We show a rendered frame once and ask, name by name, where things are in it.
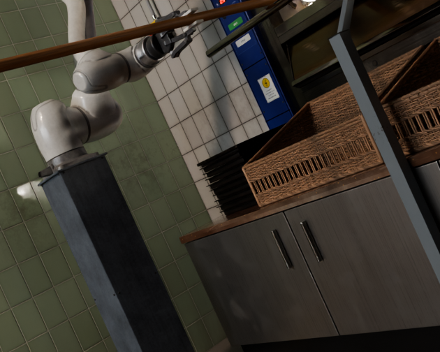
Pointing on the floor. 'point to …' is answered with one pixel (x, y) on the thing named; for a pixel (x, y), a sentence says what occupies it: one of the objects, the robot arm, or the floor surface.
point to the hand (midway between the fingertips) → (191, 19)
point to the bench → (333, 266)
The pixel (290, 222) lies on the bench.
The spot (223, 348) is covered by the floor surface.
